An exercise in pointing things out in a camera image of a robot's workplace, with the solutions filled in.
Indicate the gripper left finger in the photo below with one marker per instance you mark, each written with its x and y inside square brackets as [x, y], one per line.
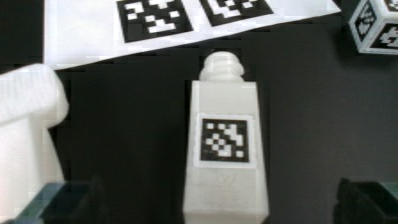
[65, 204]

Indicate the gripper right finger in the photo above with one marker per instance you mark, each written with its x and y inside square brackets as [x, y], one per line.
[366, 202]

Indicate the white leg block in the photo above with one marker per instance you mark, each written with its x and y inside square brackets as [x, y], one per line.
[225, 196]

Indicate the white chair back part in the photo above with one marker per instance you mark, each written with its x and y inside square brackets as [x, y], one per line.
[32, 111]

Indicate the small white tagged cube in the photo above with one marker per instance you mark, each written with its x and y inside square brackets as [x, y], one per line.
[373, 27]

